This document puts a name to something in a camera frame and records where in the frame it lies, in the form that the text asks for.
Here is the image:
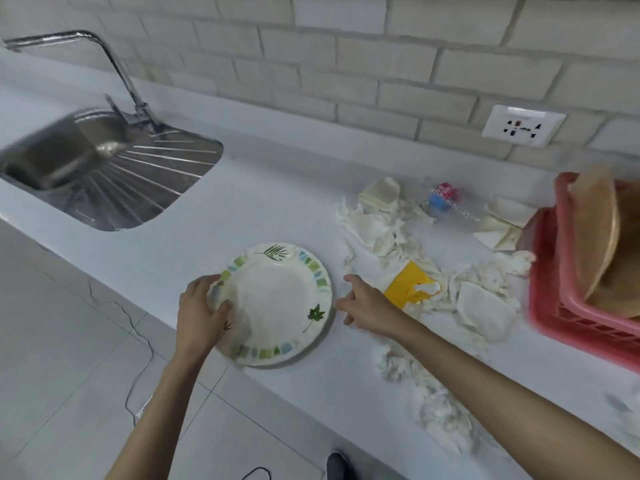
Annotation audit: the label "person's right hand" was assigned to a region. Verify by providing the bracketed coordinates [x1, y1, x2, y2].
[334, 274, 419, 341]

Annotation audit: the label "person's left hand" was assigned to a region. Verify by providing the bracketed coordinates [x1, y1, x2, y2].
[175, 275, 234, 365]

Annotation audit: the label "white plate with leaf print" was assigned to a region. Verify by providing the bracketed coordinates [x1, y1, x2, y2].
[207, 242, 334, 368]

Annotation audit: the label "person's right forearm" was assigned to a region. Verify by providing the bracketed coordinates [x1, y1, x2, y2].
[395, 316, 640, 480]

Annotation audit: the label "person's left forearm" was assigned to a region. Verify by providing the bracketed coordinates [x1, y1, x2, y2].
[104, 352, 216, 480]

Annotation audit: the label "pile of crumpled white tissue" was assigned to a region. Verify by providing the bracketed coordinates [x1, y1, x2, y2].
[337, 194, 537, 345]
[372, 344, 482, 456]

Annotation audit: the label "white folded napkin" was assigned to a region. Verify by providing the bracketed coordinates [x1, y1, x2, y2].
[455, 282, 519, 343]

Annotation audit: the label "clear plastic bottle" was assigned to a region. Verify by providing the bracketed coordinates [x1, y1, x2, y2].
[425, 181, 494, 223]

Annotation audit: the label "person's black shoe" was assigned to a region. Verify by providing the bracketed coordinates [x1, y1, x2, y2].
[325, 452, 359, 480]

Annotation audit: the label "flat cream paper sheets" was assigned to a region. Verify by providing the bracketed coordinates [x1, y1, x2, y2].
[472, 197, 539, 253]

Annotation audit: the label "stainless steel sink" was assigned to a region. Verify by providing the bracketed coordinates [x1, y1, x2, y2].
[0, 109, 224, 233]

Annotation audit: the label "pink plastic dish basket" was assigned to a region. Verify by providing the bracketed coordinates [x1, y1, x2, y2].
[527, 172, 640, 374]

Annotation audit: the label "beige plate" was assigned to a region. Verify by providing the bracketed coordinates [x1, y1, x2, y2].
[567, 167, 622, 303]

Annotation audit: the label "chrome faucet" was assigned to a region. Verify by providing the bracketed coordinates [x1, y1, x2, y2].
[2, 30, 167, 133]

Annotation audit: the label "brown plate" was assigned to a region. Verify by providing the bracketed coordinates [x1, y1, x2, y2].
[585, 181, 640, 319]

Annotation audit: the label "white cable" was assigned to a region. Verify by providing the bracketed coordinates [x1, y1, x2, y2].
[88, 280, 156, 426]

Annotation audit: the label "white wall socket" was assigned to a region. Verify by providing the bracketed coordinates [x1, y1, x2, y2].
[481, 105, 568, 147]

